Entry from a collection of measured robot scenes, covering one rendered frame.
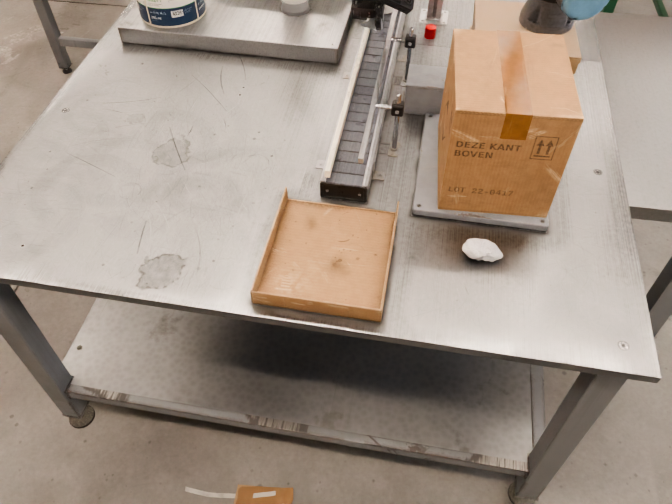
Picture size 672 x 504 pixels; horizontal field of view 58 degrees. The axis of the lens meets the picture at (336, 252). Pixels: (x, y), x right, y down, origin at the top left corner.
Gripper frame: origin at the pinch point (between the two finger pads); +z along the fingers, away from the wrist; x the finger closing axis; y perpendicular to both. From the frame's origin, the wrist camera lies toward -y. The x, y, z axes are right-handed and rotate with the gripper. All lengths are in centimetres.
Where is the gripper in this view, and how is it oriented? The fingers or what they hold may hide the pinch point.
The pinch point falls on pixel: (381, 26)
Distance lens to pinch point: 181.9
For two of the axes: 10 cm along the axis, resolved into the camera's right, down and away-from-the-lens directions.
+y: -9.8, -1.4, 1.2
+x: -1.5, 9.7, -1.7
